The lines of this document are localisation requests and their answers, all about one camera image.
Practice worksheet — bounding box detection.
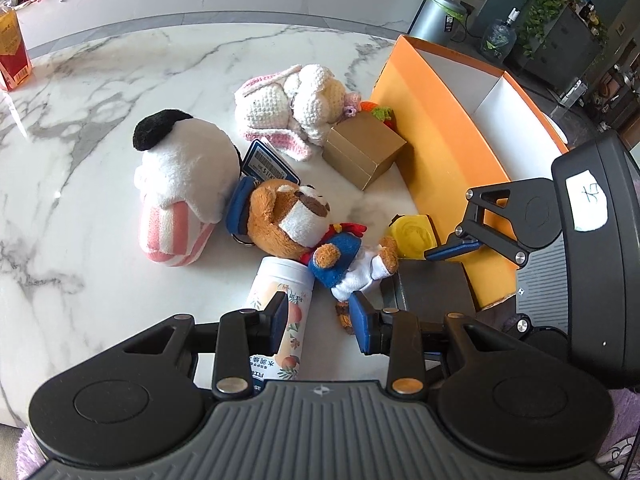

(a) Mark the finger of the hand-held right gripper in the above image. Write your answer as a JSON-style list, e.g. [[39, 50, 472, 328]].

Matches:
[[424, 178, 532, 267]]

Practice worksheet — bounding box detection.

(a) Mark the white plush with black ear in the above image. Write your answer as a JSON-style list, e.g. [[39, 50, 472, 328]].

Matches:
[[132, 108, 242, 267]]

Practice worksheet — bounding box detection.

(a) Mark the dark grey box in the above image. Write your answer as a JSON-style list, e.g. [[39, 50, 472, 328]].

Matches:
[[382, 259, 478, 317]]

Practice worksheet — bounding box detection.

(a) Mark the silver trash can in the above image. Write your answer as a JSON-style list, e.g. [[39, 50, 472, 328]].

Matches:
[[407, 0, 468, 48]]

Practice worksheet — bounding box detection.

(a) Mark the grey cabinet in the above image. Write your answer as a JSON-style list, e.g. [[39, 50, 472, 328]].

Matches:
[[515, 2, 603, 91]]

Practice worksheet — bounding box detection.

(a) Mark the red panda sailor plush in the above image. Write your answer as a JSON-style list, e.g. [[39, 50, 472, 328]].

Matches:
[[225, 176, 401, 333]]

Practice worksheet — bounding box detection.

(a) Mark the red packet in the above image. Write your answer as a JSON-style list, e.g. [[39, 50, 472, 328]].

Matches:
[[0, 7, 33, 92]]

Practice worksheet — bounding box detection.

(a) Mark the yellow round container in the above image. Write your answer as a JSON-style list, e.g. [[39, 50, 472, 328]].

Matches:
[[385, 214, 438, 261]]

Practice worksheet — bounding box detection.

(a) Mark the blue hang tag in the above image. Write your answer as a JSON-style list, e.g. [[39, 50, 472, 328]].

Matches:
[[243, 140, 301, 183]]

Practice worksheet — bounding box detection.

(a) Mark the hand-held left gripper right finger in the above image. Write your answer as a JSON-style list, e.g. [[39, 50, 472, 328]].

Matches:
[[348, 291, 516, 397]]

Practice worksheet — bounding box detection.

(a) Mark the water jug with pump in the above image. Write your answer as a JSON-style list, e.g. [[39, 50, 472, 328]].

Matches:
[[481, 8, 517, 58]]

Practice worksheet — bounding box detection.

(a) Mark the small gold box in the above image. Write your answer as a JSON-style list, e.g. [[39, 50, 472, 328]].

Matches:
[[321, 112, 408, 192]]

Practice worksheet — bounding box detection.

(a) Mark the peach print drink can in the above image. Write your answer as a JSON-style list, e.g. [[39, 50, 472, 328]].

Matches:
[[247, 256, 316, 392]]

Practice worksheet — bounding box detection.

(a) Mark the white pink crochet bunny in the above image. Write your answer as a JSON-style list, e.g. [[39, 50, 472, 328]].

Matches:
[[235, 64, 362, 162]]

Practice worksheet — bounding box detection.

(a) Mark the orange cardboard box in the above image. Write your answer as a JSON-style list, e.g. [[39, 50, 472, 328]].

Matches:
[[369, 35, 571, 311]]

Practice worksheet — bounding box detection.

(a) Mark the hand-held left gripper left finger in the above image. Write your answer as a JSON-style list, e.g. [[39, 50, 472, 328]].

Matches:
[[122, 291, 292, 397]]

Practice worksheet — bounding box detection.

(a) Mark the crochet carrot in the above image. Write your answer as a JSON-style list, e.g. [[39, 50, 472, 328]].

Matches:
[[361, 101, 396, 128]]

